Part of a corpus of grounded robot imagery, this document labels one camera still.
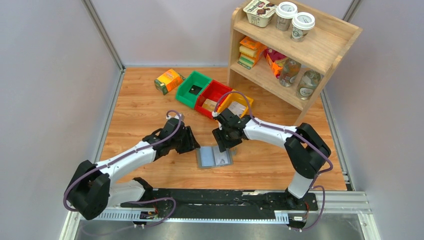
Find white vip card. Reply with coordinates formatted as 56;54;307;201
227;101;247;118
213;152;233;167

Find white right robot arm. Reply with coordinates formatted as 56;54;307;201
212;108;331;210

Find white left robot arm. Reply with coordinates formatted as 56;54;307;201
63;116;200;220

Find white VIP card in bin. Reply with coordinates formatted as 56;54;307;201
227;101;247;118

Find gold credit card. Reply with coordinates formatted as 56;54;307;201
201;98;217;112

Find black credit card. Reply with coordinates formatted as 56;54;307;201
188;85;203;96

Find yellow plastic bin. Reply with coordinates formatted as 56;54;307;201
216;93;249;117

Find green plastic bin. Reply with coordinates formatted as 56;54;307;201
175;71;213;109

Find red plastic bin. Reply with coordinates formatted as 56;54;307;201
194;80;232;119

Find orange green sponge box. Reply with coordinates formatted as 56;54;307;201
154;68;186;95

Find wooden shelf unit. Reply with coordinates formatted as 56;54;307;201
227;0;364;127

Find stacked sponge pack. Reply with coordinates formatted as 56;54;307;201
237;36;267;70

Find red orange snack bag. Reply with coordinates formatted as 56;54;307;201
263;47;288;79

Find left clear glass bottle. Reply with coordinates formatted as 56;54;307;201
279;58;302;87

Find clear glass bottle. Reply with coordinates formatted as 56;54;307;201
279;58;302;87
296;69;322;100

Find right clear glass bottle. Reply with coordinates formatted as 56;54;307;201
296;69;322;100

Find right white lidded cup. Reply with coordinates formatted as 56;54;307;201
290;12;316;42

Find white lidded cup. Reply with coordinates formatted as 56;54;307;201
275;1;298;32
290;12;316;42

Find left white lidded cup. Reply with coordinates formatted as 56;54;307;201
275;1;298;32

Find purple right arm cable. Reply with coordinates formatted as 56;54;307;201
213;91;334;232

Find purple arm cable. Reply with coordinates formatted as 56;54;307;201
62;110;184;229
213;91;334;232

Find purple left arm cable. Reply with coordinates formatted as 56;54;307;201
62;110;184;229

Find aluminium rail frame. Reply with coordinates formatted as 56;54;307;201
59;190;382;240

